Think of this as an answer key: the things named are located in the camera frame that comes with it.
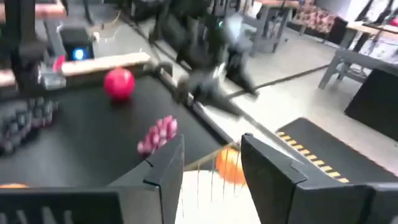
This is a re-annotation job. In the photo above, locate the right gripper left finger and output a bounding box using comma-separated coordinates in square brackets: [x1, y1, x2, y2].
[108, 133, 187, 224]

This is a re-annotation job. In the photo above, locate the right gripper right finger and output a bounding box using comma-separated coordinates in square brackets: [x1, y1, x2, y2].
[241, 133, 308, 224]

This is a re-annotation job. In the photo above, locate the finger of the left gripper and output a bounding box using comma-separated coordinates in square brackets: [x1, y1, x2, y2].
[226, 52, 259, 98]
[175, 74, 244, 118]

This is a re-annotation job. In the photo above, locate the red apple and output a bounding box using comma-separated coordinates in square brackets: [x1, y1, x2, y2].
[103, 67, 136, 101]

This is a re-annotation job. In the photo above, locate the dark blue grape bunch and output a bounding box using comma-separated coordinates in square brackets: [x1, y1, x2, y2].
[0, 98, 60, 155]

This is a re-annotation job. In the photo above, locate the pink bumpy fruit cluster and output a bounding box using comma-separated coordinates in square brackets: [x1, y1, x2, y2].
[136, 115, 179, 156]

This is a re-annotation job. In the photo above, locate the pale orange round fruit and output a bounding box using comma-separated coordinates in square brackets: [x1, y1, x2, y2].
[215, 147, 248, 185]

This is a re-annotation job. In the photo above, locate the white round plate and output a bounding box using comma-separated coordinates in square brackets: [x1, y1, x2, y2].
[174, 169, 262, 224]

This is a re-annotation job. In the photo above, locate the black hazard-striped floor mat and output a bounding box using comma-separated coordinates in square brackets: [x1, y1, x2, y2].
[275, 117, 398, 184]

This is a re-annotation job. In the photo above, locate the patterned sofa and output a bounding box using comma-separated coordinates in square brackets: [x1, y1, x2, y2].
[292, 0, 348, 44]

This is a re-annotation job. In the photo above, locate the gray table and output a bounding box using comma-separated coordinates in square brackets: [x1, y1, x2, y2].
[318, 46, 398, 91]

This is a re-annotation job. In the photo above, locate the black cabinet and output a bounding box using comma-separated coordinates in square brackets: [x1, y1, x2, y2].
[344, 67, 398, 142]

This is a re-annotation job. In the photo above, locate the black device with blue light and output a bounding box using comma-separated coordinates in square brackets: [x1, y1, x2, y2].
[60, 27, 95, 62]

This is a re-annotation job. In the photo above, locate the black metal table frame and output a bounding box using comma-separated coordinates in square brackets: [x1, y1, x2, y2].
[149, 60, 280, 150]

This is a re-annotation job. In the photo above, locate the wire basket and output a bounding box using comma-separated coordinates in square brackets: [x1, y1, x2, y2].
[181, 141, 248, 218]

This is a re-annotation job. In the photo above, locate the gray desk frame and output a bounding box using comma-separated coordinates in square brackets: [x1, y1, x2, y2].
[242, 0, 299, 57]

